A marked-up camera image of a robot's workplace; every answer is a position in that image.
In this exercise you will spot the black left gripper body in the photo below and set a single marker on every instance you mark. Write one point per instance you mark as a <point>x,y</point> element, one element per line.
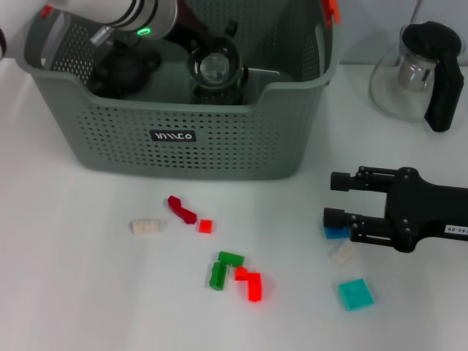
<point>194,33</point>

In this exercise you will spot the dark red bent brick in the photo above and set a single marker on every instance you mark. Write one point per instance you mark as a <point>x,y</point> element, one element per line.
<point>179,208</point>

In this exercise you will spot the grey perforated storage basket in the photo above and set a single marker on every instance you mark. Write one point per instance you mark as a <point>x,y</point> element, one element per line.
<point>219,146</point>

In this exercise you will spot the green toy brick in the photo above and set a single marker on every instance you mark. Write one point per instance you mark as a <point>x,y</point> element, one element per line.
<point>218,278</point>
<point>232,258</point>

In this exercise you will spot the orange basket latch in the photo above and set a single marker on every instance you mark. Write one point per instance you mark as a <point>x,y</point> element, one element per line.
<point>332,11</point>
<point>47,11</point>

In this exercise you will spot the white toy brick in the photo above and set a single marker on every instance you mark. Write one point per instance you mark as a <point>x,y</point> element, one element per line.
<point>343,254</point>

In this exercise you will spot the blue square toy plate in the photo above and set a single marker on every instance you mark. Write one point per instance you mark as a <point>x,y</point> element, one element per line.
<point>336,233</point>

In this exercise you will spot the black clay teapot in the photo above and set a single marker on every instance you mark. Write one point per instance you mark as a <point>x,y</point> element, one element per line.
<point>124,73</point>

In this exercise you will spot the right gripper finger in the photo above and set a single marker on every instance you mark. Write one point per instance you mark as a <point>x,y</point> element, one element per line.
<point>365,181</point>
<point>369,230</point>

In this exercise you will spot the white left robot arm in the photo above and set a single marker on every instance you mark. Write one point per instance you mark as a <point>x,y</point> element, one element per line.
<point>146,14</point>

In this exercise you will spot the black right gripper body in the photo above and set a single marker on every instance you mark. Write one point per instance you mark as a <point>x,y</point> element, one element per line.
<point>420,215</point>

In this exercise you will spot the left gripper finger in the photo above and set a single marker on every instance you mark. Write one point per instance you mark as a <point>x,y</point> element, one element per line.
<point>230,31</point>

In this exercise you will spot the long red toy brick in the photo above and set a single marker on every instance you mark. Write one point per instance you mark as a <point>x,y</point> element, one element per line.
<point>256,289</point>

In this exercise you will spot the beige toy brick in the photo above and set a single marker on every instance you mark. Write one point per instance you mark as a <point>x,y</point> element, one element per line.
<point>146,226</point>

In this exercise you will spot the teal square toy plate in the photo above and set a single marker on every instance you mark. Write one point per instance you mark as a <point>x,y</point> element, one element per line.
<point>356,294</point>

